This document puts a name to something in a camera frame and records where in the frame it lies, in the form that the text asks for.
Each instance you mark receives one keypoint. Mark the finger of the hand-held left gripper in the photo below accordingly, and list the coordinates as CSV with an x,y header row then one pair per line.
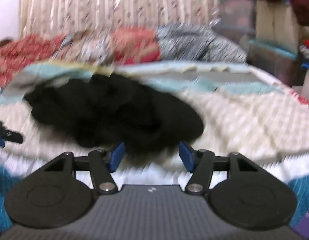
x,y
9,136

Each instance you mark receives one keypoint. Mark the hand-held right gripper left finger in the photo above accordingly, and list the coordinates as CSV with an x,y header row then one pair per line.
x,y
116,156

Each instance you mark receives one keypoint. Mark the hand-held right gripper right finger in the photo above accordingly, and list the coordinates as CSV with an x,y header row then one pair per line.
x,y
186,158

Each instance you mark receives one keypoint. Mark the black pants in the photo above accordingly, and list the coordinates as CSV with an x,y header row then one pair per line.
x,y
114,115

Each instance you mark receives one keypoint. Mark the zigzag patterned bed sheet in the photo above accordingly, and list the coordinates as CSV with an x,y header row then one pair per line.
x,y
244,120

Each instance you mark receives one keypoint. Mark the floral patchwork quilt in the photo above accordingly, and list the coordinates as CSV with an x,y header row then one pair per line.
x,y
134,45

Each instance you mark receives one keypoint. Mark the striped beige curtain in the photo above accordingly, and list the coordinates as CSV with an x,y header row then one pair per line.
x,y
106,5

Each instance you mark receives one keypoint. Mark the pile of colourful clothes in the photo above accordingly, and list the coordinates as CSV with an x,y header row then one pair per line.
x,y
308,52

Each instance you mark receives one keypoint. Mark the cardboard box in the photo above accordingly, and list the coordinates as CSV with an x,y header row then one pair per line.
x,y
277,22

